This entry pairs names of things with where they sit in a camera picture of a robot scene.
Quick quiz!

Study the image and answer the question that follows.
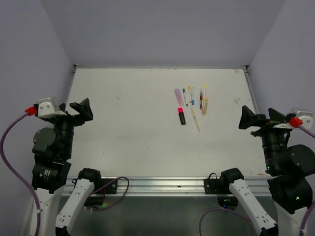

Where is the black pink highlighter body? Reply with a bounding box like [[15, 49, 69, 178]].
[[179, 113, 186, 125]]

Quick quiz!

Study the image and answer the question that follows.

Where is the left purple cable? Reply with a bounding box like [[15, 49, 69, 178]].
[[0, 106, 41, 236]]

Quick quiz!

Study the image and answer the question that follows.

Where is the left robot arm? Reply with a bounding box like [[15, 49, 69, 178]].
[[28, 97, 102, 236]]

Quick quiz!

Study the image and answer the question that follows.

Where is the olive clear pen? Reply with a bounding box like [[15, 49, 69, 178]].
[[203, 98, 208, 116]]

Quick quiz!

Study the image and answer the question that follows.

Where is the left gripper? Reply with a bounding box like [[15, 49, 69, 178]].
[[47, 97, 92, 157]]

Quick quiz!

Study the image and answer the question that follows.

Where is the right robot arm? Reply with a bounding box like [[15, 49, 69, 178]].
[[219, 105, 315, 236]]

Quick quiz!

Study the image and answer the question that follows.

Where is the white blue marker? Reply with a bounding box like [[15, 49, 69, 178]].
[[190, 87, 194, 105]]

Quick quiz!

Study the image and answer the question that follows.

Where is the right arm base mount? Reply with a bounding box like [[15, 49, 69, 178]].
[[203, 173, 239, 210]]

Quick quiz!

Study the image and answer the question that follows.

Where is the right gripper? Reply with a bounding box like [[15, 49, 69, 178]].
[[239, 103, 295, 170]]

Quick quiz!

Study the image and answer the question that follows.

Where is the white green marker body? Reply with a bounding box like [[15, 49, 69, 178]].
[[183, 92, 189, 106]]

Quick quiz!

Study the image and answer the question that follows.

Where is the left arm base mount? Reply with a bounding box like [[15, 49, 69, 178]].
[[84, 178, 118, 209]]

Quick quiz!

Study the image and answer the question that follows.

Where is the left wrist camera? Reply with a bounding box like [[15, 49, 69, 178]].
[[37, 96, 56, 118]]

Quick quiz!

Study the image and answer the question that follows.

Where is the lilac highlighter body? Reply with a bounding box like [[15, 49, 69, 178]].
[[176, 94, 184, 107]]

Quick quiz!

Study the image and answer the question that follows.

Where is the aluminium front rail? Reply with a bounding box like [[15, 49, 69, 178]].
[[61, 176, 274, 197]]

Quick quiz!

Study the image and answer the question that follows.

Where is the orange clear pen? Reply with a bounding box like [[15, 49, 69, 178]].
[[201, 99, 208, 116]]

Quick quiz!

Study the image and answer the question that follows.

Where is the yellow cap clear pen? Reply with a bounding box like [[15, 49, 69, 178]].
[[202, 84, 206, 100]]

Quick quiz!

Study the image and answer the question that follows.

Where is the lilac highlighter cap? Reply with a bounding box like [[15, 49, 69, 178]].
[[175, 88, 181, 96]]

